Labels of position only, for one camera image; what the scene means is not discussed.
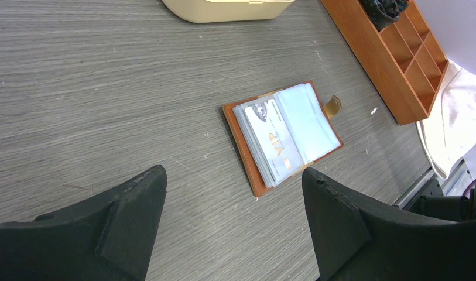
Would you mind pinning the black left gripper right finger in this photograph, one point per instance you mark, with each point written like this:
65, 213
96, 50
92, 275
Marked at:
356, 237

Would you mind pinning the silver VIP card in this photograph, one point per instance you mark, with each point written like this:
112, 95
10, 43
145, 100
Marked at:
274, 140

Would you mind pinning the brown leather card holder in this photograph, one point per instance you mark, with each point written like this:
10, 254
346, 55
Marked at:
308, 120

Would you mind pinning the cream oval tray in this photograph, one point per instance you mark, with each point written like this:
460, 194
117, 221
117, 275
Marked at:
202, 11

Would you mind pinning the white bucket hat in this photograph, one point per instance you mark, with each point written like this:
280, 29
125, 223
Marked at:
450, 130

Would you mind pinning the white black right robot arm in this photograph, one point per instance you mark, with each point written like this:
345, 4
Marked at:
431, 202

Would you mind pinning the orange compartment organizer box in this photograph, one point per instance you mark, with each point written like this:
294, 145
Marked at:
404, 60

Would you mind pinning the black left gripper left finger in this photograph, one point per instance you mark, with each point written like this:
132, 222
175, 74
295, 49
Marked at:
109, 236

